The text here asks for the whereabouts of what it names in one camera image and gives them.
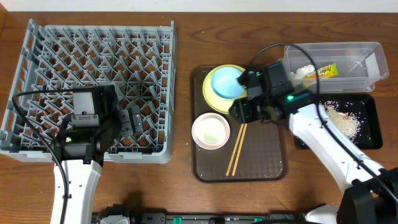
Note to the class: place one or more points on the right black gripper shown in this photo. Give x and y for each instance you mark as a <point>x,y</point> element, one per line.
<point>246,104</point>

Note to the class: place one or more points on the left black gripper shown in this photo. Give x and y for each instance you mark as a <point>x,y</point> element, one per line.
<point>117,121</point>

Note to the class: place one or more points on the light blue bowl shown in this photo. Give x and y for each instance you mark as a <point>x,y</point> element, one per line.
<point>225,84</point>

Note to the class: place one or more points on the white tissue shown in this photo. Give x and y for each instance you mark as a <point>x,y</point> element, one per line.
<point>303,72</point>

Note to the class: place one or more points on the green snack wrapper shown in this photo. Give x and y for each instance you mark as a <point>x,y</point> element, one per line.
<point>328,71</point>

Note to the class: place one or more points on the rice and nut shells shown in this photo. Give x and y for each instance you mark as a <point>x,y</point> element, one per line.
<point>350,118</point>

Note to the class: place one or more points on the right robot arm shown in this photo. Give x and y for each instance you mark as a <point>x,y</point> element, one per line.
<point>369,190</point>

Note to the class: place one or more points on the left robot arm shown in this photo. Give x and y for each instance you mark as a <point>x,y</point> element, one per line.
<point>76,176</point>

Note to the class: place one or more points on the grey dishwasher rack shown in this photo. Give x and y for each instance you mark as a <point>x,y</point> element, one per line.
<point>140,61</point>

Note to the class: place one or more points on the black waste tray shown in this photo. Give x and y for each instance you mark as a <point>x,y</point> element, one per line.
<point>367,100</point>

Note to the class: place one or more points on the yellow plate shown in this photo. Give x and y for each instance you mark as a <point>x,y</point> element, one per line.
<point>219,104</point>

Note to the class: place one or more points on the left wooden chopstick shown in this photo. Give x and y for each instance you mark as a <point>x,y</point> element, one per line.
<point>241,130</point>

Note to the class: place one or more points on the wooden chopstick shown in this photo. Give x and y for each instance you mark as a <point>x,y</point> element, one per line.
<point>238,153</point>
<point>241,130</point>

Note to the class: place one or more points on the pink bowl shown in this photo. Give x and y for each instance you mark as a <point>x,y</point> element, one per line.
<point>210,131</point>

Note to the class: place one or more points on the right wooden chopstick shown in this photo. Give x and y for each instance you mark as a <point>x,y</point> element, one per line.
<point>238,153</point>

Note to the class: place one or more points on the dark brown serving tray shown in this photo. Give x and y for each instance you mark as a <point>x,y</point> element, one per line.
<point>262,158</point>

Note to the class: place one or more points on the clear plastic bin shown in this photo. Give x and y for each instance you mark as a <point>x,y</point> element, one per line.
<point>370,54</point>

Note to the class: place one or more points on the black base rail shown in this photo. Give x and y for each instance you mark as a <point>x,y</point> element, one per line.
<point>122,214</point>

